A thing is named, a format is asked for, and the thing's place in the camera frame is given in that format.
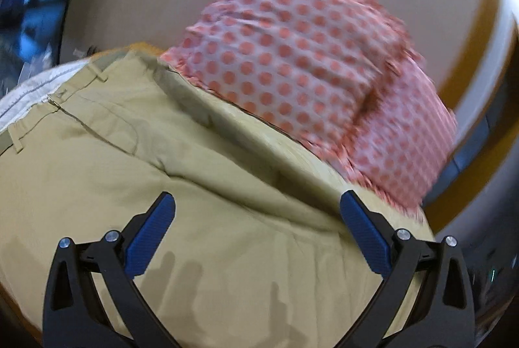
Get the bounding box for beige khaki pants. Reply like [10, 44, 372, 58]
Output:
[0, 47, 437, 348]

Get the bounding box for right pink polka dot pillow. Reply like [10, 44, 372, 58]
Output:
[327, 55, 457, 221]

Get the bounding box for pink polka dot pillow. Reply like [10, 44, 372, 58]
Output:
[163, 0, 413, 162]
[327, 55, 457, 221]

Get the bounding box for wooden framed glass door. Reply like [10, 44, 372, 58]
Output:
[425, 0, 518, 244]

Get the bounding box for left pink polka dot pillow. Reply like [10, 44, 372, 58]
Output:
[163, 0, 413, 162]

